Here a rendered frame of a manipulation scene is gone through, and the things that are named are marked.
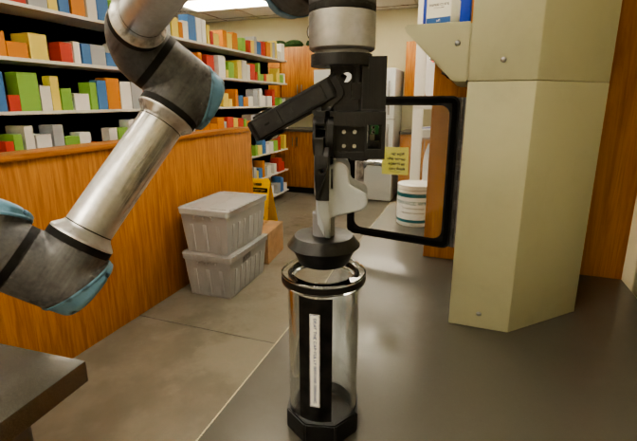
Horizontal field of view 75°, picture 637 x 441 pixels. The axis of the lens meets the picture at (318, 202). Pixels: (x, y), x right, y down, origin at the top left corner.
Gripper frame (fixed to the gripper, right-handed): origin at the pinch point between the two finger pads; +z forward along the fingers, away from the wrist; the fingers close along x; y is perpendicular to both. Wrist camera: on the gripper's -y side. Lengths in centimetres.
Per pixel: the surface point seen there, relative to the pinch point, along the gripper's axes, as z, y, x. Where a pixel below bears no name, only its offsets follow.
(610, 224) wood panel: 15, 66, 57
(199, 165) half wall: 33, -122, 261
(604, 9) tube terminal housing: -31, 46, 34
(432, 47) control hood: -24.1, 16.5, 30.3
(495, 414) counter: 28.8, 24.5, 3.4
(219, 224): 66, -92, 214
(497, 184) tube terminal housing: -0.2, 29.0, 27.3
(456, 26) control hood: -27.5, 20.2, 29.4
